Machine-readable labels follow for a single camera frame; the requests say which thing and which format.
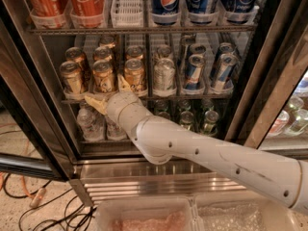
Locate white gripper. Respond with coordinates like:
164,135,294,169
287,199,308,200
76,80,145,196
85,74,141,121

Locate orange can column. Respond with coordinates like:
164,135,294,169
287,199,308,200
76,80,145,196
93,46,115,64
92,60,116,93
99,36,116,49
124,59,145,92
125,45,144,60

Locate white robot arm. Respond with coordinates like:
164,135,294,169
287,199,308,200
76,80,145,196
85,75,308,215

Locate water bottle middle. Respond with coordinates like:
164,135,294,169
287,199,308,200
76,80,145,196
105,115,126,141

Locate water bottle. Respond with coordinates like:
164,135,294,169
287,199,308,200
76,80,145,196
105,115,126,141
77,108,104,141

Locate orange can front left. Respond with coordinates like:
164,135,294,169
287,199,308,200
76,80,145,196
60,61,86,94

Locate orange can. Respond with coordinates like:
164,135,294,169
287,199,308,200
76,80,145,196
65,47,90,81
60,61,86,94

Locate orange can back left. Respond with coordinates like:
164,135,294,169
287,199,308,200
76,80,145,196
65,47,90,81

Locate green can middle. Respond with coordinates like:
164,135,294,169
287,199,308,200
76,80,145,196
179,111,194,131

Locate empty white can tray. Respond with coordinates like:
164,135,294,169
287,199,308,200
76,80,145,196
111,0,143,28

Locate blue silver can front left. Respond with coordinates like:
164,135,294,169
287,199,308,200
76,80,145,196
184,54,206,90

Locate blue silver can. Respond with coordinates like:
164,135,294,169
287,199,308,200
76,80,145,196
210,53,238,90
184,54,206,90
188,43,206,57
215,42,235,62

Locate open fridge door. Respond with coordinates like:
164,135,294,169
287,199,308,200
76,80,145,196
0,0,74,181

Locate blue silver can back left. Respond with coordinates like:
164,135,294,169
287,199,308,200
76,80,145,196
188,43,206,57

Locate red cola can right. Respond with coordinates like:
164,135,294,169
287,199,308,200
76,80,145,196
71,0,105,28

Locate green can right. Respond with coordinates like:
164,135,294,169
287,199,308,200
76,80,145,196
200,110,219,135

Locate blue pepsi can left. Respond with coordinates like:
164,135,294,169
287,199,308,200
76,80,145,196
151,0,180,25

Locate blue silver can front right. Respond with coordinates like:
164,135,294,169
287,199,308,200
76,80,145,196
210,53,238,90

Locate steel fridge body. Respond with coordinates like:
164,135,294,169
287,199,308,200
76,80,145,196
0,0,308,208

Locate blue silver can back right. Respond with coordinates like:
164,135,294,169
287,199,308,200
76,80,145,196
215,42,235,62

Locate water bottle left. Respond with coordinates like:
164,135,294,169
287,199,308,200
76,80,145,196
77,108,104,141

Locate clear plastic bin left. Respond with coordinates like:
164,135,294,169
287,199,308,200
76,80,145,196
95,196,194,231

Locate clear plastic bin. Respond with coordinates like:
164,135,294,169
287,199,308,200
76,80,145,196
95,196,194,231
193,191,300,231

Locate clear plastic bin right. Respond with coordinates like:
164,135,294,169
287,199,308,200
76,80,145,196
193,191,300,231

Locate middle wire shelf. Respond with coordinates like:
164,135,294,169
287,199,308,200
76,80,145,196
61,93,232,104

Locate wire shelf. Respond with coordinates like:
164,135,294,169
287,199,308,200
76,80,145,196
61,93,232,104
26,25,257,36

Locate top wire shelf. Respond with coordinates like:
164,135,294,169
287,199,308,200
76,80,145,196
26,25,257,36

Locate black floor cables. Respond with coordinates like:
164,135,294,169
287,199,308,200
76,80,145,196
2,173,97,231

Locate orange extension cord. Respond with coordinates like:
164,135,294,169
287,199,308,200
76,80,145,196
0,122,47,210

